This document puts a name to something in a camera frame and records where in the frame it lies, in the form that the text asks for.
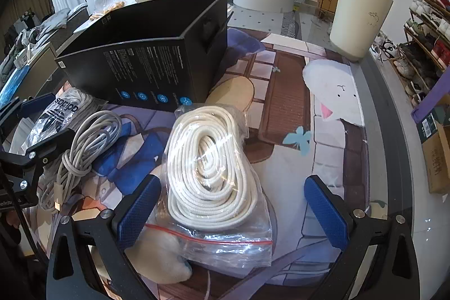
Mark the cream waste bin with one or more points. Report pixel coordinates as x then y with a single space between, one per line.
358 22

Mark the blue plastic packet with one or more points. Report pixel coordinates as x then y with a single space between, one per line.
10 85

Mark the open brown cardboard box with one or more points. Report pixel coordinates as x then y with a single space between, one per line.
436 159

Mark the printed black white plastic bag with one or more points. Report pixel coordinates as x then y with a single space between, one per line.
66 106

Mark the printed cartoon table mat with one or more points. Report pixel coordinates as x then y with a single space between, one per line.
281 103

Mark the pile of grey clothes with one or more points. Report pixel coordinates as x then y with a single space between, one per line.
24 29

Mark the shoe rack with shoes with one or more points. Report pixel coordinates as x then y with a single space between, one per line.
422 50

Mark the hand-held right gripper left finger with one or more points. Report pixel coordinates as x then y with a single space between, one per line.
137 212

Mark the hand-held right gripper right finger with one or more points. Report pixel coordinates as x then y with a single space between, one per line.
327 212

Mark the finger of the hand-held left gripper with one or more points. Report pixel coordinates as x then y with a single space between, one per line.
52 144
35 106

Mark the black cardboard box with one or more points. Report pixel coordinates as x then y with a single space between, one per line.
140 75

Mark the person's left hand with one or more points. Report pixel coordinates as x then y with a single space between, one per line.
13 220

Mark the white black sneakers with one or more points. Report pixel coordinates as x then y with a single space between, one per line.
383 48

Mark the cream soft cloth item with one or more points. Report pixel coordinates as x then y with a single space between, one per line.
158 257

